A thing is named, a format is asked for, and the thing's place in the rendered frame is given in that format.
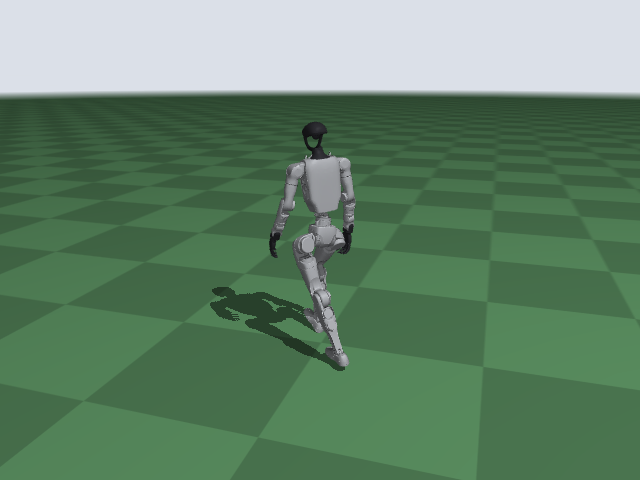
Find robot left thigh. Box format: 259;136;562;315
292;233;331;308

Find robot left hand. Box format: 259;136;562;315
269;232;281;258

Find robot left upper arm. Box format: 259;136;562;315
282;162;305;211

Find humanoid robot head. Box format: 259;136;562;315
302;122;330;160

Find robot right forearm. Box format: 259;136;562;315
343;198;356;230

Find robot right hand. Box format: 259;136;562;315
337;224;354;254

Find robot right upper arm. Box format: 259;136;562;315
337;157;355;203

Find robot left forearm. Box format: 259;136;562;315
271;198;289;237

